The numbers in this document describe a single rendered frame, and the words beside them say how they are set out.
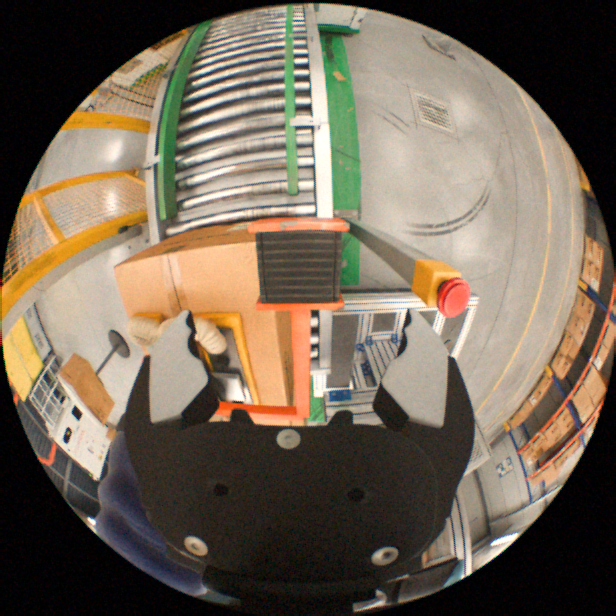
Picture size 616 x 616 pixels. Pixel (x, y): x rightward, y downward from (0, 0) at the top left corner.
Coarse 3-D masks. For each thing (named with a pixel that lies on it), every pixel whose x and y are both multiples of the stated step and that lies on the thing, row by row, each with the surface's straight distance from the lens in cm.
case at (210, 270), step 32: (160, 256) 44; (192, 256) 40; (224, 256) 37; (256, 256) 35; (128, 288) 54; (160, 288) 47; (192, 288) 42; (224, 288) 39; (256, 288) 37; (256, 320) 40; (288, 320) 68; (256, 352) 45; (288, 352) 65; (256, 384) 53; (288, 384) 63; (224, 416) 71
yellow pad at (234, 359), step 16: (224, 320) 40; (240, 320) 40; (224, 336) 41; (240, 336) 41; (208, 352) 46; (224, 352) 44; (240, 352) 44; (224, 368) 44; (240, 368) 46; (256, 400) 55
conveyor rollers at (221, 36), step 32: (224, 32) 147; (256, 32) 129; (192, 64) 124; (224, 64) 110; (256, 64) 102; (192, 96) 103; (224, 96) 93; (192, 128) 95; (224, 128) 85; (256, 128) 82; (192, 160) 87; (256, 160) 78; (224, 192) 79; (256, 192) 76; (192, 224) 85; (224, 224) 81
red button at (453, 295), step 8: (448, 280) 35; (456, 280) 35; (464, 280) 37; (440, 288) 35; (448, 288) 35; (456, 288) 35; (464, 288) 36; (440, 296) 35; (448, 296) 35; (456, 296) 36; (464, 296) 37; (440, 304) 35; (448, 304) 35; (456, 304) 36; (464, 304) 38; (440, 312) 36; (448, 312) 36; (456, 312) 37
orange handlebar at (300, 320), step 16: (304, 320) 23; (304, 336) 24; (304, 352) 25; (304, 368) 27; (304, 384) 30; (304, 400) 33; (256, 416) 38; (272, 416) 37; (288, 416) 37; (304, 416) 36
